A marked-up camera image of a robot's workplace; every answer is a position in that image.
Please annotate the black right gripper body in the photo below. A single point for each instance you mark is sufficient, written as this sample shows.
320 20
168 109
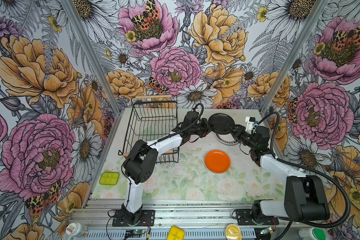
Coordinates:
247 139

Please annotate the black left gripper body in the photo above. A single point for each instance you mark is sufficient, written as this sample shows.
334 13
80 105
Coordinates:
199 128

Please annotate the black plate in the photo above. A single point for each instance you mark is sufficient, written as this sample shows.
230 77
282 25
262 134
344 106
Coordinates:
221 124

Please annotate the orange plate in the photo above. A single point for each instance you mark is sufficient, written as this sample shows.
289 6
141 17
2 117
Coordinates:
217 161

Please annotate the black wire dish rack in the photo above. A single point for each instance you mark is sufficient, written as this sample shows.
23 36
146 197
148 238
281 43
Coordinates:
150 118

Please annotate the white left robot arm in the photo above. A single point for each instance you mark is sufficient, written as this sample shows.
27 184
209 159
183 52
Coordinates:
140 163

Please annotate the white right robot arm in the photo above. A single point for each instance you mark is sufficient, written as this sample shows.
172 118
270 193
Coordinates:
304 198

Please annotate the green translucent square dish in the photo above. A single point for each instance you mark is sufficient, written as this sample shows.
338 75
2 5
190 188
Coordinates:
109 178

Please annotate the round yellow lid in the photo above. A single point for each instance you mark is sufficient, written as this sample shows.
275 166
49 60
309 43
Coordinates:
233 232

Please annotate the yellow plastic block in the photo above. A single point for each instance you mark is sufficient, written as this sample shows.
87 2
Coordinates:
176 233

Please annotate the green white button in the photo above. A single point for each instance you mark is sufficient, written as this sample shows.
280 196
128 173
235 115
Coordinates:
312 234

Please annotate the white bottle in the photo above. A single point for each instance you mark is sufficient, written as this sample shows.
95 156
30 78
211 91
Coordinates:
77 230

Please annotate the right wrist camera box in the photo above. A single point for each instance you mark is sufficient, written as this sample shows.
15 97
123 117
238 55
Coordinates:
251 124

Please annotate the aluminium right corner post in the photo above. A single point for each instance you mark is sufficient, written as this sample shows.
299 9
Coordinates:
311 22

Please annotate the aluminium corner post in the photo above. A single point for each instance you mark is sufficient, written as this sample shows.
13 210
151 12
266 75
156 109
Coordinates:
311 22
81 32

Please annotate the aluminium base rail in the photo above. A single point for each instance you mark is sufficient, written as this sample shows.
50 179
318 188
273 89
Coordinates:
199 220

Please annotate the aluminium left corner post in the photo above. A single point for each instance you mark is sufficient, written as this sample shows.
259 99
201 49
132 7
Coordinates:
81 32

